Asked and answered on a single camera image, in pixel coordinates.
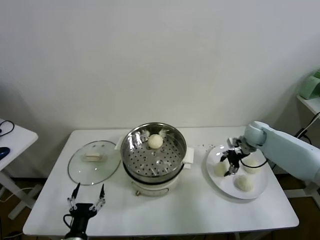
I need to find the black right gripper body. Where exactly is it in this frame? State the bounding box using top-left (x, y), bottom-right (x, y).
top-left (228, 140), bottom-right (255, 168)

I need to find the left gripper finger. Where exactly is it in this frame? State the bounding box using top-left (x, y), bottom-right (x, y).
top-left (66, 182), bottom-right (81, 211)
top-left (90, 183), bottom-right (106, 211)

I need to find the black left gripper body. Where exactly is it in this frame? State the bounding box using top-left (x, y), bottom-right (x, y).
top-left (71, 204), bottom-right (98, 235)

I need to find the white steamed baozi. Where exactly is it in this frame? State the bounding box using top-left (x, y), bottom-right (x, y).
top-left (214, 162), bottom-right (229, 177)
top-left (243, 158), bottom-right (261, 174)
top-left (147, 134), bottom-right (164, 150)
top-left (233, 174), bottom-right (255, 193)

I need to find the perforated stainless steel steamer basket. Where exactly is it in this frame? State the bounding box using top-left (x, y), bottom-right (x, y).
top-left (120, 122), bottom-right (188, 177)

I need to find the large white plate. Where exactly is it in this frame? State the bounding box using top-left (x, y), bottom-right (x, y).
top-left (206, 144), bottom-right (269, 200)

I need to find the round glass pot lid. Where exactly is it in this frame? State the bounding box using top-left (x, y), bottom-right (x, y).
top-left (67, 140), bottom-right (122, 186)

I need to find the white electric cooking pot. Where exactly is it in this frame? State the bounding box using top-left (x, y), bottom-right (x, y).
top-left (114, 136), bottom-right (195, 198)

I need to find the white side table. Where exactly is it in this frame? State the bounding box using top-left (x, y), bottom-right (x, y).
top-left (0, 117), bottom-right (42, 221)

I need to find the dark blue object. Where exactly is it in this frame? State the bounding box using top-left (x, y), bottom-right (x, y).
top-left (0, 146), bottom-right (12, 161)

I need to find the pale green appliance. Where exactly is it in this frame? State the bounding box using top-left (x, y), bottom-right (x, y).
top-left (299, 70), bottom-right (320, 100)

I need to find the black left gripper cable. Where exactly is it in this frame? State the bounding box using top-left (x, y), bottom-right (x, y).
top-left (62, 213), bottom-right (75, 229)

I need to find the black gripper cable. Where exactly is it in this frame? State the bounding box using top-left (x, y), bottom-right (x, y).
top-left (62, 213), bottom-right (75, 229)
top-left (239, 156), bottom-right (269, 169)

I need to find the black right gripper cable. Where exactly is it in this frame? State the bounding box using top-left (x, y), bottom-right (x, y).
top-left (239, 156), bottom-right (269, 169)

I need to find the white floor cable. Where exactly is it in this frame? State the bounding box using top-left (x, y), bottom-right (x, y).
top-left (0, 186), bottom-right (33, 202)

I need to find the black power cable with adapter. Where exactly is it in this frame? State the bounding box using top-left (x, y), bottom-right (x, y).
top-left (271, 113), bottom-right (320, 175)

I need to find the black cable loop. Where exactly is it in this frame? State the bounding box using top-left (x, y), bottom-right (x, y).
top-left (0, 119), bottom-right (15, 137)

